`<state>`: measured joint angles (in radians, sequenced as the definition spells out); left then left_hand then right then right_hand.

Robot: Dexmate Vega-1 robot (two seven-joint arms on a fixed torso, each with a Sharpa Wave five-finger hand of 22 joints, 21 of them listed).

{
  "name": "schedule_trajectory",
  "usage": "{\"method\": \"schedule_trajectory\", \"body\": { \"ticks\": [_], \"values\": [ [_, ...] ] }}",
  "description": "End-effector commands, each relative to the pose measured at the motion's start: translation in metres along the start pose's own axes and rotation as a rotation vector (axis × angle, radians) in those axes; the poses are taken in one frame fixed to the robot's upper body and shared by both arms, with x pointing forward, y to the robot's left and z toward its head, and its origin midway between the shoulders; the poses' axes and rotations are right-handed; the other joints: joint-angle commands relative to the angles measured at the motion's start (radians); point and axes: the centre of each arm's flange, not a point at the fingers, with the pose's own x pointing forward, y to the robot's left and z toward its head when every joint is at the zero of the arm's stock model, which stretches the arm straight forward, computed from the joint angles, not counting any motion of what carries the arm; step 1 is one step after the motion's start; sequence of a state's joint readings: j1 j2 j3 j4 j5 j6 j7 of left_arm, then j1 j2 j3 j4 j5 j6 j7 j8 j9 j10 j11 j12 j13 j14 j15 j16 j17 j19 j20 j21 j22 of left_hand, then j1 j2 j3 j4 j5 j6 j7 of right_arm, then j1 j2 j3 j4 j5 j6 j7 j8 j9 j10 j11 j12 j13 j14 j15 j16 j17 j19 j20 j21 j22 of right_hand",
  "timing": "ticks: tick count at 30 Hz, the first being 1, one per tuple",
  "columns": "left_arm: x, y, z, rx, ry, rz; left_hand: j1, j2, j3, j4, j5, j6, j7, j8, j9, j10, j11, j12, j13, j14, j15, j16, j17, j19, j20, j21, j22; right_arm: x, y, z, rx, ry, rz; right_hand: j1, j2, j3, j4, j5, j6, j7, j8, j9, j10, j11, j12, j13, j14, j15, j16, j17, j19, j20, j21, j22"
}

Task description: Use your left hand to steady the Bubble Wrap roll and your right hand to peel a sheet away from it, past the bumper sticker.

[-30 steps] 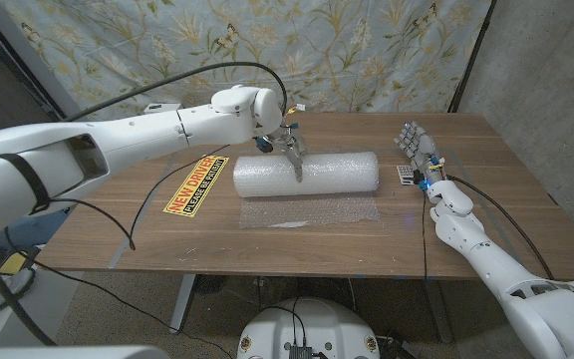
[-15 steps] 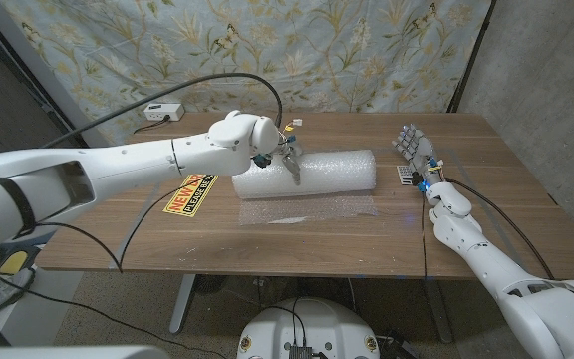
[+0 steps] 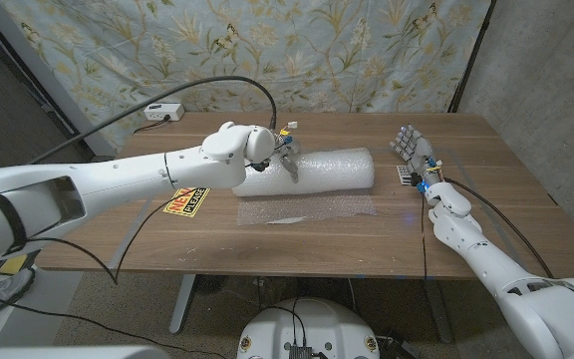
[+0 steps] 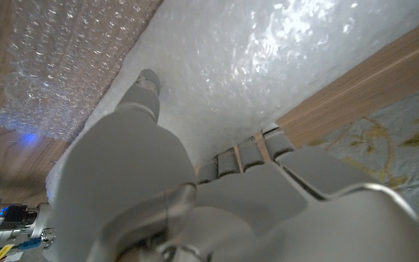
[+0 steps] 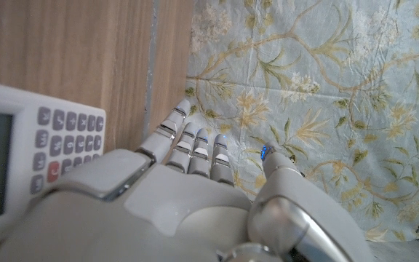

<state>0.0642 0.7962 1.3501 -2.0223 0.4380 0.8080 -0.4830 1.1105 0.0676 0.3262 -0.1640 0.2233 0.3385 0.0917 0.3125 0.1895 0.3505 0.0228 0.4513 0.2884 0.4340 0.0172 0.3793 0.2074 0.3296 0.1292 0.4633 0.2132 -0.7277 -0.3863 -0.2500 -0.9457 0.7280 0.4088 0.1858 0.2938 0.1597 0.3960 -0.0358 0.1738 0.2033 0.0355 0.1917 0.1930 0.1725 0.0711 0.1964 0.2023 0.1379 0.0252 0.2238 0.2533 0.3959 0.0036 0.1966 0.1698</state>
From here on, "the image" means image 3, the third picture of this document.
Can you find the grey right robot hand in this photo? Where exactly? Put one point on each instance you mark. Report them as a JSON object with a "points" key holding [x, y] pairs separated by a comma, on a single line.
{"points": [[419, 154]]}

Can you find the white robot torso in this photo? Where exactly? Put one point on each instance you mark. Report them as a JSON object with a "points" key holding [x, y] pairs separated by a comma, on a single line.
{"points": [[312, 324]]}

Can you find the grey table leg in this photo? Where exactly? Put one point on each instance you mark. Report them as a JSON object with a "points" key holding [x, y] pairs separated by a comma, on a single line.
{"points": [[439, 314]]}

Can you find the clear bubble wrap roll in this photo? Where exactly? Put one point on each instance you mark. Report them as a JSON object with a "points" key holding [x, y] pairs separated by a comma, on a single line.
{"points": [[332, 172]]}

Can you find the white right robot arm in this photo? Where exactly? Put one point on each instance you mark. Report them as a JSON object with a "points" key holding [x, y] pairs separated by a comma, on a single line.
{"points": [[476, 244]]}

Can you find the black backdrop stand pole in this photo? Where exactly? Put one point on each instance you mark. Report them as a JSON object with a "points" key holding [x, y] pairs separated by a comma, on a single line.
{"points": [[469, 60]]}

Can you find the small grey calculator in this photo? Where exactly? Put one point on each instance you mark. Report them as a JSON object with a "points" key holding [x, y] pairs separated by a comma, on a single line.
{"points": [[402, 174]]}

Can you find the yellow and black pad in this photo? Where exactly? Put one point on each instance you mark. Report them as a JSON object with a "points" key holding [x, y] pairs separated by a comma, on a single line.
{"points": [[13, 263]]}

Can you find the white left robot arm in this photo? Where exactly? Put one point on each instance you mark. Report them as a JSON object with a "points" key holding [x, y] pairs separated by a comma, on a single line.
{"points": [[117, 174]]}

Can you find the floral printed backdrop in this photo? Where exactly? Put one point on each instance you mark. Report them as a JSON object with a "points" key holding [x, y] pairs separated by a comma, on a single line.
{"points": [[317, 50]]}

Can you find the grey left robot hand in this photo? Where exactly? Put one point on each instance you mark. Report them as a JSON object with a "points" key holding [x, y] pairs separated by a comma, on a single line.
{"points": [[289, 154]]}

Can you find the yellow new driver bumper sticker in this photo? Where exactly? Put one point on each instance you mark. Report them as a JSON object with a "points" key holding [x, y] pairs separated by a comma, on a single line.
{"points": [[187, 204]]}

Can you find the white power strip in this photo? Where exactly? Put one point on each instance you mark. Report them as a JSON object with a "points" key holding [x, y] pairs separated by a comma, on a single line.
{"points": [[163, 111]]}

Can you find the white table leg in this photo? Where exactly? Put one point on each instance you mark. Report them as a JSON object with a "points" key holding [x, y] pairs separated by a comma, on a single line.
{"points": [[182, 304]]}

